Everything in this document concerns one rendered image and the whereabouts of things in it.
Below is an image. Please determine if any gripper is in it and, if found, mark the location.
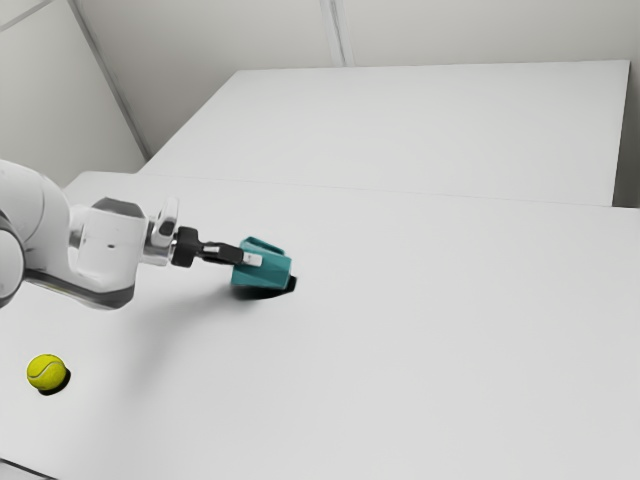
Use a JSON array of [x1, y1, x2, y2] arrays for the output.
[[171, 225, 264, 269]]

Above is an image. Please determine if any teal faceted mug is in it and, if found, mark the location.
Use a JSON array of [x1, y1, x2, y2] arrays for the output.
[[230, 236, 294, 292]]

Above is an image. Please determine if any yellow tennis ball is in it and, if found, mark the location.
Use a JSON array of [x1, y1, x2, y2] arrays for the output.
[[26, 353, 67, 392]]

